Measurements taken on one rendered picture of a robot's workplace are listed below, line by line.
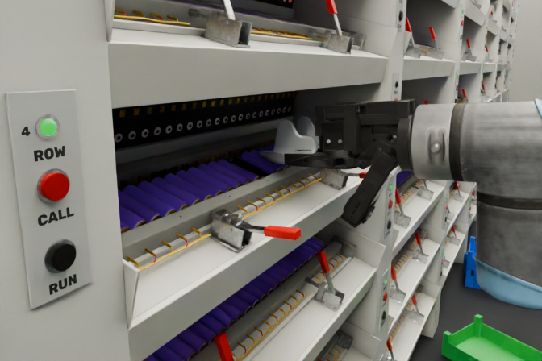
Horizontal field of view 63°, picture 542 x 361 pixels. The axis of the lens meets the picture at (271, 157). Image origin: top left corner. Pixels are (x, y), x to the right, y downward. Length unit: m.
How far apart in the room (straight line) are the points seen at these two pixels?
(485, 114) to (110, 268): 0.39
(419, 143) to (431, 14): 1.05
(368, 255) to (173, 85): 0.64
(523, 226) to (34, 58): 0.46
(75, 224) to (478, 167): 0.40
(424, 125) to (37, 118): 0.39
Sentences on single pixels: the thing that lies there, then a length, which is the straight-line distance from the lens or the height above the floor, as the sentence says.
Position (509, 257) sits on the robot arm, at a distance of 0.54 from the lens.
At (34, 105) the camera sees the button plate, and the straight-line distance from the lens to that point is 0.27.
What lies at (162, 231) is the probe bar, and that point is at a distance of 0.43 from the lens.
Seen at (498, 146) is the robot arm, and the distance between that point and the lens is 0.51.
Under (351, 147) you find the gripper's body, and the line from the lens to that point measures 0.56.
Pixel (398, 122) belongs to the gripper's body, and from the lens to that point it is 0.55.
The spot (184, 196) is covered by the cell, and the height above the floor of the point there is 0.80.
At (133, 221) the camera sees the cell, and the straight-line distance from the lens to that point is 0.45.
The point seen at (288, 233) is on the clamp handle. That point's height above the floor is 0.78.
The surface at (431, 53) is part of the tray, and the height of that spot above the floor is 0.97.
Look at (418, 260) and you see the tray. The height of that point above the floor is 0.36.
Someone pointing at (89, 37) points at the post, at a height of 0.95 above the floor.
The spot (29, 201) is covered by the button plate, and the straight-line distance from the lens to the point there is 0.28.
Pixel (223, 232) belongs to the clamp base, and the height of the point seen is 0.77.
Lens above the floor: 0.94
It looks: 12 degrees down
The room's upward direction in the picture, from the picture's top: straight up
